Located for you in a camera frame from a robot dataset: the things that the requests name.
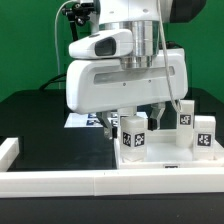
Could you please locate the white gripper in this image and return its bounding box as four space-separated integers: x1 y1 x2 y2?
65 48 189 140

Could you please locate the white square tabletop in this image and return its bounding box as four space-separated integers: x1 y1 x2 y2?
114 129 224 169

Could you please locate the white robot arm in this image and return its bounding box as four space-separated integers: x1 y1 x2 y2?
66 0 207 138

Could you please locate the white AprilTag base sheet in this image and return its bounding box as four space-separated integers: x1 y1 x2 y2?
64 112 148 128

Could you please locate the white U-shaped obstacle fence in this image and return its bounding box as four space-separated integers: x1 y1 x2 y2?
0 138 224 198

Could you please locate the black cable bundle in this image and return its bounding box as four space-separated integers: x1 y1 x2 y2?
38 73 68 92

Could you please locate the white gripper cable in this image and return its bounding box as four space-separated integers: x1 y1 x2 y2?
154 0 183 114

